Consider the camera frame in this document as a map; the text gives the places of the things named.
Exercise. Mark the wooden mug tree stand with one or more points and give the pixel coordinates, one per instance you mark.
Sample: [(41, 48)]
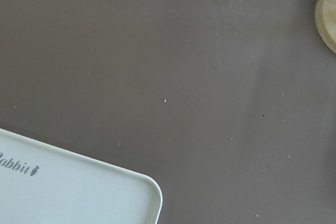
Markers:
[(325, 22)]

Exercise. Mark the cream rabbit serving tray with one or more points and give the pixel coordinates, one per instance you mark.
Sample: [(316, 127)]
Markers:
[(41, 183)]

